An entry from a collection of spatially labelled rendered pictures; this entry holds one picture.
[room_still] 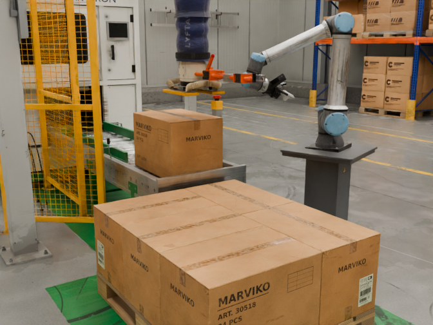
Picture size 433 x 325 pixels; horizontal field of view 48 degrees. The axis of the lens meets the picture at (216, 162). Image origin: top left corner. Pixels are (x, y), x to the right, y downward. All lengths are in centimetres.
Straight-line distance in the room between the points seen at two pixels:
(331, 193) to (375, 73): 794
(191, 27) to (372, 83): 828
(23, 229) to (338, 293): 218
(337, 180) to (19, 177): 212
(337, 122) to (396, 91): 773
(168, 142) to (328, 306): 148
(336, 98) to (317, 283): 129
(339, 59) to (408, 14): 759
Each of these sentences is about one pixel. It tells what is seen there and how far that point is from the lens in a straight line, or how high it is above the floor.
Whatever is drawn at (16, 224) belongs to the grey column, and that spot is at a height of 25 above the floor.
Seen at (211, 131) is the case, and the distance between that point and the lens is 330.
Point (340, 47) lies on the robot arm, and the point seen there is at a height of 141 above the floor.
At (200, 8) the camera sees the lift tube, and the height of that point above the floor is 165.
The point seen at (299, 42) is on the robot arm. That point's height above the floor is 145.
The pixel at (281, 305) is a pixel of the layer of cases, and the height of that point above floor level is 36.
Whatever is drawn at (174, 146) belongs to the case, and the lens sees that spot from 318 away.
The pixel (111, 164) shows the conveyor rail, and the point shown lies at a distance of 377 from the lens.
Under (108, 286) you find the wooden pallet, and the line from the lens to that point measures 292.
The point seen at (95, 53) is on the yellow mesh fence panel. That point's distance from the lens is 364.
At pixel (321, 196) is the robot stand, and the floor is 44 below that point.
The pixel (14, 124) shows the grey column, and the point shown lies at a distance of 346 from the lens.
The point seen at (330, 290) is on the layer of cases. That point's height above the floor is 34.
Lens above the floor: 142
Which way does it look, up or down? 13 degrees down
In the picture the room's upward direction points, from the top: straight up
